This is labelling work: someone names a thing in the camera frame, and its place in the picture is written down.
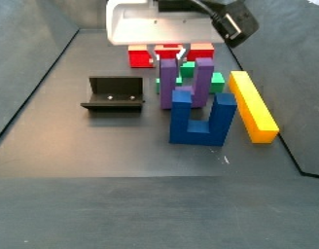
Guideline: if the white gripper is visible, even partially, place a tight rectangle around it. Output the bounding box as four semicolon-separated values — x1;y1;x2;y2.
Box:
107;0;223;64

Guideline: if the purple U-shaped block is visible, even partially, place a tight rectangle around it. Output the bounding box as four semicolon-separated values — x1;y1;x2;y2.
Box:
159;57;214;109

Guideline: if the red slotted board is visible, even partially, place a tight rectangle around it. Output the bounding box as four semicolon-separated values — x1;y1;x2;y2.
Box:
127;43;215;68

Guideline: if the green stepped block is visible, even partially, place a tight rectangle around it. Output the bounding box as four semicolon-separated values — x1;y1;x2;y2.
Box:
155;60;227;95

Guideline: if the blue U-shaped block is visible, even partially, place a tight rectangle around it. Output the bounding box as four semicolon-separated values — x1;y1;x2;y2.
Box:
168;90;238;147

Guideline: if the yellow long bar block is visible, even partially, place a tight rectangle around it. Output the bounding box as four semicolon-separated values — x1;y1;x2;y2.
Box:
229;71;279;144

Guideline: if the black cable with connector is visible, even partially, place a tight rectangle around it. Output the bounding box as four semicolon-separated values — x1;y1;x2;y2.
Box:
158;0;261;49

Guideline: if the black angle bracket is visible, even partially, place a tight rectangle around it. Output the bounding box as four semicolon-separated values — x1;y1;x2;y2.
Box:
80;76;144;110

